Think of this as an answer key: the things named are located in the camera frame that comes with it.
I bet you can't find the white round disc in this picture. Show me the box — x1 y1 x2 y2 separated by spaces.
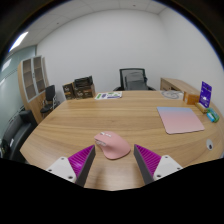
205 138 214 152

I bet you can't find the pink and blue mouse pad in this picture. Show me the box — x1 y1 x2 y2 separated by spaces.
156 106 206 135

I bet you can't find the small brown carton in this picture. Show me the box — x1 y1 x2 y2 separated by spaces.
62 82 76 100

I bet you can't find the purple standing pouch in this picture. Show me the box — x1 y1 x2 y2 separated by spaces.
198 81 213 109

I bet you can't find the grey backpack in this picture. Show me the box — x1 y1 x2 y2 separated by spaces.
124 71 148 91

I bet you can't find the green packet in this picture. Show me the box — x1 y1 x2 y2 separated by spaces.
206 107 220 124

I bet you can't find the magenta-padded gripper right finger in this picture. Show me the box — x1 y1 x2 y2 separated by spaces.
133 143 184 185

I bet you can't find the tan long box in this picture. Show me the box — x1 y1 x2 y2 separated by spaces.
195 101 210 114

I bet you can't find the ceiling light panel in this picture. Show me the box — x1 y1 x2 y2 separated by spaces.
8 31 29 53

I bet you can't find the wooden cabinet shelf unit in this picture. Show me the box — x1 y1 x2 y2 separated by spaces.
17 55 51 124

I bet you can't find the large brown printed carton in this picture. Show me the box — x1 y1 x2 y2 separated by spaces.
73 85 96 99

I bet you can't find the white printed sheet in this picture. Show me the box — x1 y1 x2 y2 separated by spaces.
94 91 123 101

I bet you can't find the black leather armchair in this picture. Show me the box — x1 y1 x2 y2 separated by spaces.
0 109 38 164

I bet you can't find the small black chair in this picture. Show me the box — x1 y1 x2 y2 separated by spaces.
40 84 61 118

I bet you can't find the blue packet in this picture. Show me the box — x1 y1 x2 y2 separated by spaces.
206 111 216 123

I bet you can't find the black mesh office chair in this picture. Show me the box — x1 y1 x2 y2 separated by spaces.
113 67 156 92

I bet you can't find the pink computer mouse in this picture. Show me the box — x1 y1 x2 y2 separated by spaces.
93 130 132 161

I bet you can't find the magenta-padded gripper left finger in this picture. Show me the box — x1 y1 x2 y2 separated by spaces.
45 144 97 188

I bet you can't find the black printed box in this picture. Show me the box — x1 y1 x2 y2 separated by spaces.
73 75 94 89

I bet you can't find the brown cardboard box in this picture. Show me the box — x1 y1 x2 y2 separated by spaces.
183 92 200 106

